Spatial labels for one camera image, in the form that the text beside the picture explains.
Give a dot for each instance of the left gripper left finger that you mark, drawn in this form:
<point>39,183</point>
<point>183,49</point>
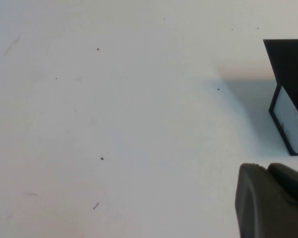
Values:
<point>258,210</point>

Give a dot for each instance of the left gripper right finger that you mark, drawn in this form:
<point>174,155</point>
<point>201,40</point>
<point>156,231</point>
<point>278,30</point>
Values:
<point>293,183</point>

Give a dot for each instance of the black glasses case blue print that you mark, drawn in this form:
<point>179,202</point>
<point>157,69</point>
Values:
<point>288,62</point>

